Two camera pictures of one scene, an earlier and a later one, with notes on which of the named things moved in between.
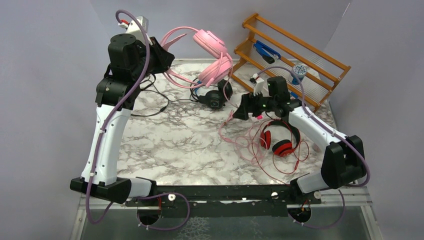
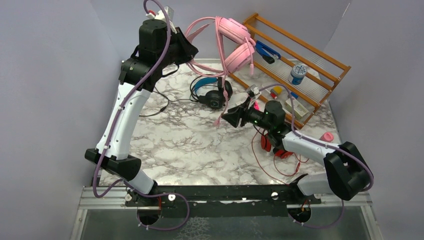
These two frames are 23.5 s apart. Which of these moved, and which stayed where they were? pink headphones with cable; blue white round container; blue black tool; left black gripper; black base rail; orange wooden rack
Moved: pink headphones with cable; left black gripper
Stayed: black base rail; blue black tool; orange wooden rack; blue white round container
